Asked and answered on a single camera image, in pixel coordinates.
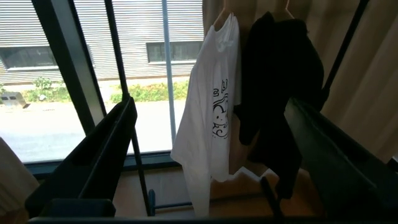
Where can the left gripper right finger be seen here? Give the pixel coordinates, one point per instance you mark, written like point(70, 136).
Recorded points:
point(335, 180)

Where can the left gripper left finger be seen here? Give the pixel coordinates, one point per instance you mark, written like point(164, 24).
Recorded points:
point(102, 174)

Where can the black garment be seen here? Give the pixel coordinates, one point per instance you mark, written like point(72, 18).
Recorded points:
point(273, 93)

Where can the white garment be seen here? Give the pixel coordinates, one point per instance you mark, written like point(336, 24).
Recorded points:
point(205, 124)

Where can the pink clothes hanger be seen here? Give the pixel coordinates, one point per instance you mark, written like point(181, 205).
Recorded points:
point(222, 12)
point(287, 9)

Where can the black clothes rack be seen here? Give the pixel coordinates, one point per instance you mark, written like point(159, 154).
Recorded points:
point(116, 46)

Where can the beige curtain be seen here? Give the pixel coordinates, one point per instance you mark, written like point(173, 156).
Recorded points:
point(12, 180)
point(357, 77)

